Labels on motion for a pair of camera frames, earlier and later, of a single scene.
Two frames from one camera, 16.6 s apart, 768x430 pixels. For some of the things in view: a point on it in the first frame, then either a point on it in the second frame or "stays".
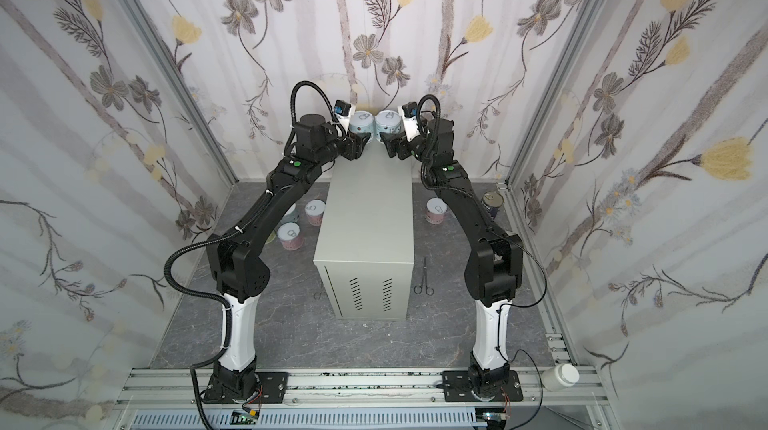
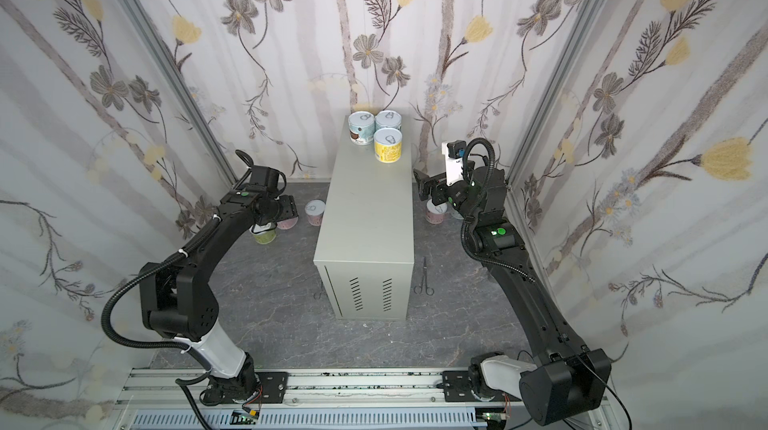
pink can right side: x=436 y=209 stays
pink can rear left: x=314 y=210 stays
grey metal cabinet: x=364 y=246 stays
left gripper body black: x=349 y=149 → x=286 y=207
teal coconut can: x=363 y=122 stays
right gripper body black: x=398 y=146 → x=435 y=187
